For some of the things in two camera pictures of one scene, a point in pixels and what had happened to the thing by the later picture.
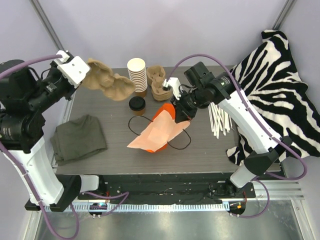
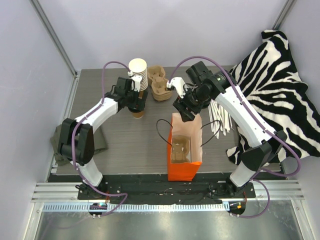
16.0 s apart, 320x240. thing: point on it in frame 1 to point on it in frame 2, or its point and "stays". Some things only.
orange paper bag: [156, 135] to [184, 149]
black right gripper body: [182, 110] stays
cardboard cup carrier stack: [155, 75] stays
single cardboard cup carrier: [101, 78] to [180, 147]
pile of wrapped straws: [220, 120] stays
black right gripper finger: [180, 116] stays
